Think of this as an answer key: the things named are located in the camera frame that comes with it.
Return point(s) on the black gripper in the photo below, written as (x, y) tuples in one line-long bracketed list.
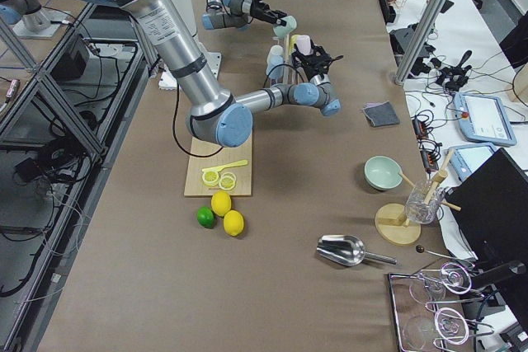
[(317, 67), (256, 9)]

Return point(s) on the pink plastic cup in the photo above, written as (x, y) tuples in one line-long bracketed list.
[(304, 44)]

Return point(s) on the green plastic cup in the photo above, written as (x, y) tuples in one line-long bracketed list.
[(286, 26)]

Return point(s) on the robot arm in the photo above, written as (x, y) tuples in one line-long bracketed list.
[(216, 115), (220, 14)]

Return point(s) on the yellow plastic cup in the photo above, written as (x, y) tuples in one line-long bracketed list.
[(292, 43)]

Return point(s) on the white plastic cup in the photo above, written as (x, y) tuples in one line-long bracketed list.
[(275, 50)]

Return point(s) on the blue plastic cup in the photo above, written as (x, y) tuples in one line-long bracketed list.
[(274, 69)]

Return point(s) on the purple cloth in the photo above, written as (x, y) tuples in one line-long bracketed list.
[(375, 104)]

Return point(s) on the grey folded cloth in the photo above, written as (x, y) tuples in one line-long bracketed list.
[(381, 116)]

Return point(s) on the yellow plastic knife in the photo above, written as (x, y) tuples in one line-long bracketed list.
[(239, 163)]

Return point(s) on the light green bowl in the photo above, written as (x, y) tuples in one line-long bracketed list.
[(382, 173)]

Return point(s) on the lemon slice lower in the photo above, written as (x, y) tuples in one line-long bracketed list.
[(227, 181)]

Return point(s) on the lemon slice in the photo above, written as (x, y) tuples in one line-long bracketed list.
[(227, 181), (210, 178)]

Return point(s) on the lemon slice upper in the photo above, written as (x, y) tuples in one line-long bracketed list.
[(210, 178)]

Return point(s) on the whole yellow lemon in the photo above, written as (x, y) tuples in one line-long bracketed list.
[(221, 203), (233, 223)]

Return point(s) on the wooden cutting board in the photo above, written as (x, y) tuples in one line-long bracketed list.
[(194, 186)]

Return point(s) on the teach pendant tablet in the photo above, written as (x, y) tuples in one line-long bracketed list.
[(466, 159), (483, 118)]

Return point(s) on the glass mug on stand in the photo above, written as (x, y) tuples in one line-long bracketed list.
[(417, 210)]

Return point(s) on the wooden mug tree stand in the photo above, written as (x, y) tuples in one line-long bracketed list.
[(391, 221)]

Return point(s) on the green lime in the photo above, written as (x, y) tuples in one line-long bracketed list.
[(205, 217)]

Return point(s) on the metal scoop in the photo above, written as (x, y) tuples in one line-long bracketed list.
[(348, 250)]

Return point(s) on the black monitor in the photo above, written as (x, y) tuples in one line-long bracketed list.
[(493, 215)]

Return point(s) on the white wire cup rack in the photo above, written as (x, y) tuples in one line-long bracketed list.
[(288, 70)]

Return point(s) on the aluminium frame post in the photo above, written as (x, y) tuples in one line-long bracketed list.
[(419, 37)]

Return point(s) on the wire glass rack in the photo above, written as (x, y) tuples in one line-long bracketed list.
[(439, 309)]

